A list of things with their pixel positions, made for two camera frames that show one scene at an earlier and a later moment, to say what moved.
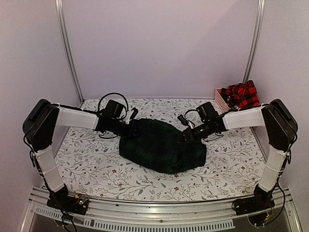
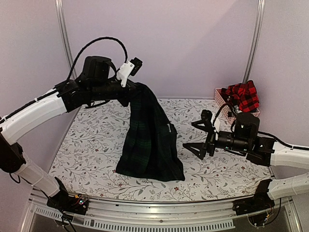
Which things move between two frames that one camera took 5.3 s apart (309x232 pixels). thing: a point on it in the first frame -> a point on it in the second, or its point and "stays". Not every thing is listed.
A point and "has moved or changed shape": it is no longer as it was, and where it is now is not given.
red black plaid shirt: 241,95 stays
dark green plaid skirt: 157,149 has moved or changed shape
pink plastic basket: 219,100 stays
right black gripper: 189,135 -> 202,146
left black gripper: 133,128 -> 130,92
